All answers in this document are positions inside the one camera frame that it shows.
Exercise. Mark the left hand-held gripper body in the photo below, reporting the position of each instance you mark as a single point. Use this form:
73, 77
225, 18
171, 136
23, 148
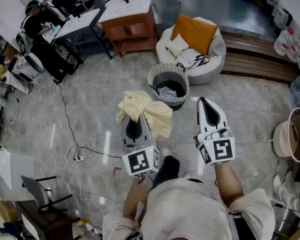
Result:
140, 162

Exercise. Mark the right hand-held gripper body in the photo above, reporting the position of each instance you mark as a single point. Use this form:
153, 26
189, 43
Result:
222, 150

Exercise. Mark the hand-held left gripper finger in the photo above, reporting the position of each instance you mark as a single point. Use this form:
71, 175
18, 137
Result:
146, 134
123, 137

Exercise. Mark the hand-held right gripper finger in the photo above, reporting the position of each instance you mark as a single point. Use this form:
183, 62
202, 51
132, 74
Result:
223, 120
201, 121

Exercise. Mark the cream yellow clothes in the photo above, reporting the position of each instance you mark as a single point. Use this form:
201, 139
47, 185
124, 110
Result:
157, 116

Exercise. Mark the grey blue patterned clothes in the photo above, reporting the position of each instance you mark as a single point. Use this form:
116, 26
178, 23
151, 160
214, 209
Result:
167, 92

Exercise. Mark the white grey laundry basket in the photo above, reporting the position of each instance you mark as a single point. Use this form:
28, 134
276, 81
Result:
162, 71

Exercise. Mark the white black patterned garment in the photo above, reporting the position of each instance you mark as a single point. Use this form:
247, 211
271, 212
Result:
187, 56

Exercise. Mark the person's right forearm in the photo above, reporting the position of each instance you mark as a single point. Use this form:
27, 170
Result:
228, 184

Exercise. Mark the person's left forearm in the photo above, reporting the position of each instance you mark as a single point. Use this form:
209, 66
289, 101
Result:
135, 199

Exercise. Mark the person's white shoe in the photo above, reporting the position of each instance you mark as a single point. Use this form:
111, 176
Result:
166, 152
187, 175

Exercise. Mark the person's black trousers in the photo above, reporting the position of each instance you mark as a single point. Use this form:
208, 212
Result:
167, 170

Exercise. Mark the white beanbag chair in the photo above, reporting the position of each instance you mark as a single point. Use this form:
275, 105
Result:
207, 74

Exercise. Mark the white power strip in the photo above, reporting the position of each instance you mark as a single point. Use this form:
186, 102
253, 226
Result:
78, 159

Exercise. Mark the person's white shirt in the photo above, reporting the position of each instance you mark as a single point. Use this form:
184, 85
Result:
185, 209

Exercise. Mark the wooden step platform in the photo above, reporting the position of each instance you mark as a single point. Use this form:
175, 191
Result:
255, 59

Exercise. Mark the small white pillow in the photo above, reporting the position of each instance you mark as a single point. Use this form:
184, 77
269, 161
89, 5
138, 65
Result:
176, 45

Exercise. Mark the small yellow bottle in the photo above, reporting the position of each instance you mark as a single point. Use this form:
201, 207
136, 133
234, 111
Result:
83, 222

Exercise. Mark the orange cushion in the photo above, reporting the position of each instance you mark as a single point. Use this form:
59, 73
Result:
195, 32

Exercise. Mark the clear water jug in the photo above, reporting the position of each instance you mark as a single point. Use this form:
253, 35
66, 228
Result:
282, 44
298, 50

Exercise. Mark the wooden cabinet with white top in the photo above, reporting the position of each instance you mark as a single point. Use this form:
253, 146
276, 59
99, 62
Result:
130, 29

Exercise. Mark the dark wooden table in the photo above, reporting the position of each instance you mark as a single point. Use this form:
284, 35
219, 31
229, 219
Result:
47, 221

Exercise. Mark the white desk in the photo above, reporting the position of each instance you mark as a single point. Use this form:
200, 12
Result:
12, 166

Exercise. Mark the grey hard case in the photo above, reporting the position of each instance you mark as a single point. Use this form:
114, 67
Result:
281, 16

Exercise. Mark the grey chair with black frame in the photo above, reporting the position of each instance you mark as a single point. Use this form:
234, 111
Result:
35, 189

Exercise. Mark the white table with black frame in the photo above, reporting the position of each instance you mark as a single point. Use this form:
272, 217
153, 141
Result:
77, 24

